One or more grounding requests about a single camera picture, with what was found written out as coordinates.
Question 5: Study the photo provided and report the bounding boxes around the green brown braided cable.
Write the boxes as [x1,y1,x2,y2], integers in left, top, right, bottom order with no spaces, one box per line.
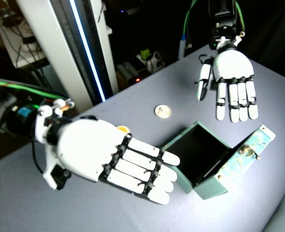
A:
[233,0,246,37]

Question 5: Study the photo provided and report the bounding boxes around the black device red light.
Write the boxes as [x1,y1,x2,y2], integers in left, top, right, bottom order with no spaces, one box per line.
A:
[115,62,148,92]

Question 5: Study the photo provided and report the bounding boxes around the thin black cable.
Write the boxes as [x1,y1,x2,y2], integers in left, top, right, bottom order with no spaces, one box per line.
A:
[31,142,45,175]

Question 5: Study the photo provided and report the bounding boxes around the teal wooden box base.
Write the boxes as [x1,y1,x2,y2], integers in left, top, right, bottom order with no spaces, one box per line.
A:
[161,120,231,201]

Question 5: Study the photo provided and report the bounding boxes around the round silver disc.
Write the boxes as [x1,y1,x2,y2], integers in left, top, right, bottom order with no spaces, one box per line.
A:
[154,104,172,119]

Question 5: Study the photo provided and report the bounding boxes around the white power strip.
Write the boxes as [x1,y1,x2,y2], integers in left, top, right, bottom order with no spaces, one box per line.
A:
[135,52,166,73]

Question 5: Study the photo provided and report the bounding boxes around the white column blue light strip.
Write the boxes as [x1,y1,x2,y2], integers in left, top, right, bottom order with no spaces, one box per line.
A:
[15,0,119,114]

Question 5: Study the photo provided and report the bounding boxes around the green cable with grey plug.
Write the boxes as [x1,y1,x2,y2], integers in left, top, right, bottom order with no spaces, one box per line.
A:
[178,0,199,60]

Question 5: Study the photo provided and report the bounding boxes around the grey table cloth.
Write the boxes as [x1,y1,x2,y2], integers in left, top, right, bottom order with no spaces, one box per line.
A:
[0,44,285,232]

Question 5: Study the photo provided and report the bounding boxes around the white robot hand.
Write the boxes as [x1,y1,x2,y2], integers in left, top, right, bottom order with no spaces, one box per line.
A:
[196,48,259,123]
[57,116,181,205]

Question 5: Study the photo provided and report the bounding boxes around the white socket strip with cables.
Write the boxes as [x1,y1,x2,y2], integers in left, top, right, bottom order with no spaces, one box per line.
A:
[0,18,40,53]

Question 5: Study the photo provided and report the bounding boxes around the black wrist camera white bracket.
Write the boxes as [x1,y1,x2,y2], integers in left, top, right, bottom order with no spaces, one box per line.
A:
[42,145,72,191]

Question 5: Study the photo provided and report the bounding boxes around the green cable of arm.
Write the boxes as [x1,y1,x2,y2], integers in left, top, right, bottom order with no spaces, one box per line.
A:
[0,77,69,100]

